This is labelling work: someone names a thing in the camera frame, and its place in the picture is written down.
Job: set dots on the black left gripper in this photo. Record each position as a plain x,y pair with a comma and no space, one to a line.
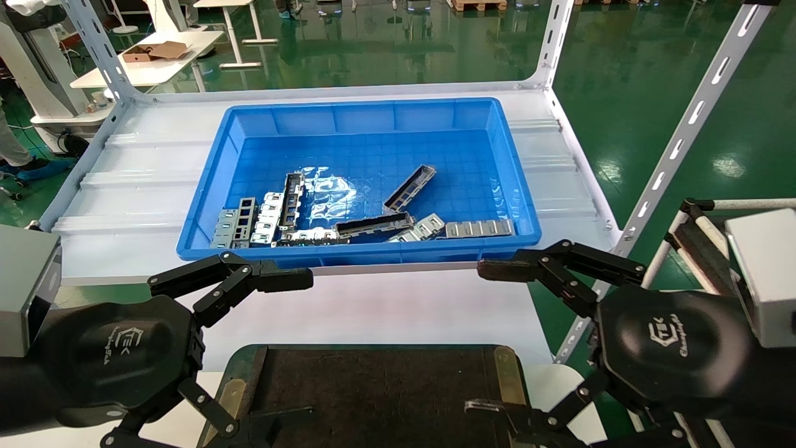
118,361

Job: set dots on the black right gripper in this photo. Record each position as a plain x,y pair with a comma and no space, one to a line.
671,348

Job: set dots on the grey metal channel part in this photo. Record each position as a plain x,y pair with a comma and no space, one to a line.
311,236
291,202
267,221
409,190
426,228
245,218
373,225

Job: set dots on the flat grey metal part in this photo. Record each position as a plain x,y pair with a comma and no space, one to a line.
479,228

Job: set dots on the clear plastic bag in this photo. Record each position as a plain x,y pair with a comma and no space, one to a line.
329,199

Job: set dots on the white metal shelf rack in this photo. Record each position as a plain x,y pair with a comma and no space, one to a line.
124,205

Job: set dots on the large blue plastic bin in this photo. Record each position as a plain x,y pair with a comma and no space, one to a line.
472,168

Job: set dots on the person in khaki trousers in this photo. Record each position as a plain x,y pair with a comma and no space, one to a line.
43,168

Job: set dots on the white desk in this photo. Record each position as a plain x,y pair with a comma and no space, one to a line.
231,37
168,67

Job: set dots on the open cardboard box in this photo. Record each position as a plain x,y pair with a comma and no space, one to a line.
155,51

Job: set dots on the wooden pallet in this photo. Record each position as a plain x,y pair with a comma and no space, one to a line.
477,5

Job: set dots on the white tube frame cart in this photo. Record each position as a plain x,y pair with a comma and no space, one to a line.
696,246

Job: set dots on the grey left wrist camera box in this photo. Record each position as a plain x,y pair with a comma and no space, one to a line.
25,286

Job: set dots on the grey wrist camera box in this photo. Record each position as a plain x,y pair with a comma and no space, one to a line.
768,274
25,286

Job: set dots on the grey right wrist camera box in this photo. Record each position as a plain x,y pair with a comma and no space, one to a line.
768,274

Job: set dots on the white pedestal machine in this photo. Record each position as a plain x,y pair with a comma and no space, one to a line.
37,68

